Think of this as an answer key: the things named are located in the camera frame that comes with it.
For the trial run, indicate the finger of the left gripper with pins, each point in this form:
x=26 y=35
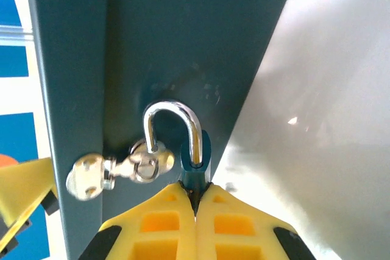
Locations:
x=21 y=187

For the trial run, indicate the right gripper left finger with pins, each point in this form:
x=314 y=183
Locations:
x=158 y=208

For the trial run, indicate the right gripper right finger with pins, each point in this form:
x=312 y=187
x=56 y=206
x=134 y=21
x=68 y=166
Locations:
x=231 y=208

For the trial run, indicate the blue padlock with silver shackle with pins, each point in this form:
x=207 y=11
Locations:
x=195 y=144

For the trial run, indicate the starry night tin box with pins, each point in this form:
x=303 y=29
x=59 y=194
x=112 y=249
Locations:
x=152 y=28

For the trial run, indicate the blue panel with orange circle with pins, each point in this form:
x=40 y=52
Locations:
x=18 y=135

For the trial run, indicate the aluminium frame post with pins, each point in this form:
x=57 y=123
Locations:
x=15 y=33

